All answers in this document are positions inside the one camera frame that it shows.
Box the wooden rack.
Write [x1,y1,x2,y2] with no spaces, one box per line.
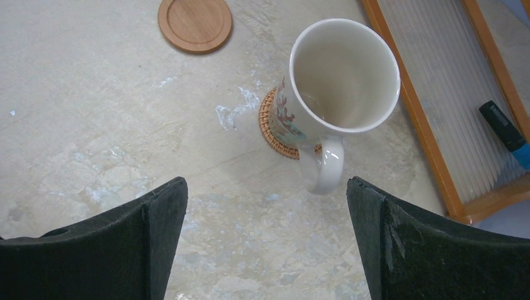
[363,1,529,225]

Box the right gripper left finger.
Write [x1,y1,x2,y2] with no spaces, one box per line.
[1,177,188,299]

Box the black blue marker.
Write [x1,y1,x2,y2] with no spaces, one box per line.
[479,101,529,170]

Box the tall beige mug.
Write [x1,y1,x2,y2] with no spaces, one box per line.
[267,18,401,195]

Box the woven rattan coaster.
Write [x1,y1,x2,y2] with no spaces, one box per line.
[258,84,322,160]

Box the orange coaster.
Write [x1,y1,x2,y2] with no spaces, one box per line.
[157,0,233,54]

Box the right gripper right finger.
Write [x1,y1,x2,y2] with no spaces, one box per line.
[346,177,529,299]

